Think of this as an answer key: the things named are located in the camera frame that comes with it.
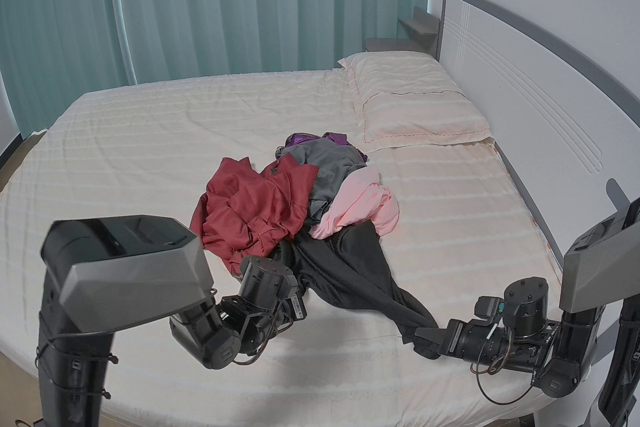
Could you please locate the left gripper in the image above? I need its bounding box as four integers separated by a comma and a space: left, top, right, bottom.
270, 287, 307, 338

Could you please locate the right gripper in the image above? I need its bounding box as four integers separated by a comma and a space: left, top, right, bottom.
439, 317, 507, 363

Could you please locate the black T-shirt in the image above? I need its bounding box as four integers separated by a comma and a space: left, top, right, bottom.
270, 217, 443, 362

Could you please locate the bed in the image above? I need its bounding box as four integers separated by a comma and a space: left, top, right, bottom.
0, 0, 640, 427

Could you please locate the dark red garment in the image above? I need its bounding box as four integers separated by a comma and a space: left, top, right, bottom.
189, 156, 321, 277

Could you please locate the pink garment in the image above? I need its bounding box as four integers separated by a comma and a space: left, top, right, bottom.
309, 166, 401, 241

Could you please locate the grey garment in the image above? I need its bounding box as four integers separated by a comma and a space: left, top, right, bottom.
277, 137, 368, 226

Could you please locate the purple garment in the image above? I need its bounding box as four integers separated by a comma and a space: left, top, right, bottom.
274, 131, 352, 151

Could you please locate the cream pillow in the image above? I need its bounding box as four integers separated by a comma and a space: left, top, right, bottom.
337, 51, 496, 153

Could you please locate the grey bedside table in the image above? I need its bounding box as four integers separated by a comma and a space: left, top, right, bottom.
364, 6, 443, 60

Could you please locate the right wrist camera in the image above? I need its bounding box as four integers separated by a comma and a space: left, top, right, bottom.
474, 296, 505, 323

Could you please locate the black cable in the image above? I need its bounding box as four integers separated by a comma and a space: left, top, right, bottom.
470, 355, 543, 408

